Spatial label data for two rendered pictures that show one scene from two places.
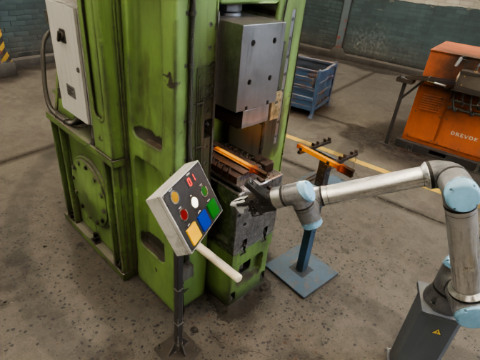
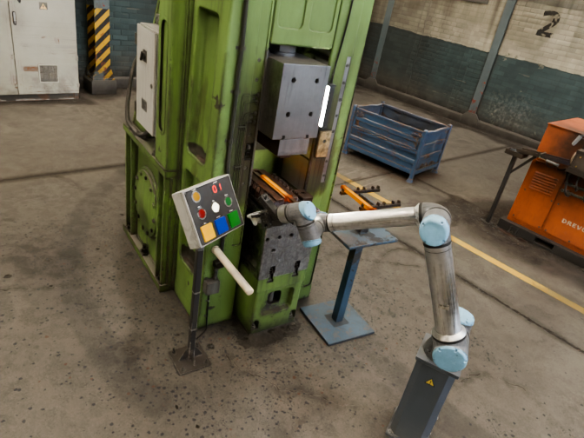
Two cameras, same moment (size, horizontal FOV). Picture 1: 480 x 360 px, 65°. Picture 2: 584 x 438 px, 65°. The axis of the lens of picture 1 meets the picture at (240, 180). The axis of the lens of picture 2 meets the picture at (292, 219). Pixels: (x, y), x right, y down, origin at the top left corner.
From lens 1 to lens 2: 79 cm
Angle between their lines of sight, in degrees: 9
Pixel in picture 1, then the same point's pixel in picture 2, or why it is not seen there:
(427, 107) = (538, 187)
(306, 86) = (408, 146)
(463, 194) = (433, 228)
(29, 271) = (78, 266)
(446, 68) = (564, 146)
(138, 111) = (195, 129)
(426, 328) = (420, 376)
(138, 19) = (204, 49)
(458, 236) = (433, 271)
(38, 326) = (73, 310)
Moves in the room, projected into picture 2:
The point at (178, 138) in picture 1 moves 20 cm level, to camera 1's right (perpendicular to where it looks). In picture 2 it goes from (217, 154) to (252, 162)
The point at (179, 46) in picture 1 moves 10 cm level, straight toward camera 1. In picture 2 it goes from (227, 74) to (222, 78)
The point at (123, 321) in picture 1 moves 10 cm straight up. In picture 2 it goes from (148, 323) to (148, 312)
